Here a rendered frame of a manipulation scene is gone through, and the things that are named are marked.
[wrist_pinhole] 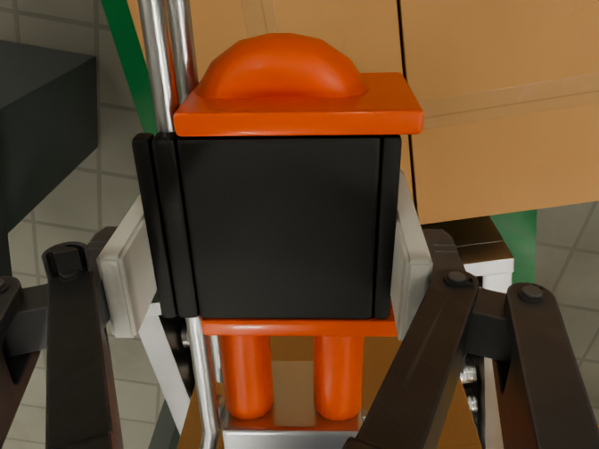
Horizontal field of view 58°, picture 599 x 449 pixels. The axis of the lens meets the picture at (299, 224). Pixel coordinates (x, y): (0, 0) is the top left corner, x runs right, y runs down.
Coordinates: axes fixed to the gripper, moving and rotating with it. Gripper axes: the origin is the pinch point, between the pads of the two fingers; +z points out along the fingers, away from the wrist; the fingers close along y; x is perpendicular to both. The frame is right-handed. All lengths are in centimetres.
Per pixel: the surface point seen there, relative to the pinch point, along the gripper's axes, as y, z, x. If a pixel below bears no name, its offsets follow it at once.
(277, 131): 0.3, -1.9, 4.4
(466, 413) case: 21, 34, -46
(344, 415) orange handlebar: 2.8, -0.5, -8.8
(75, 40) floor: -60, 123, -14
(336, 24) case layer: 4, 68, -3
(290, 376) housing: 0.3, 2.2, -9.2
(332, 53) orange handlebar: 1.9, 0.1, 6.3
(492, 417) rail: 38, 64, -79
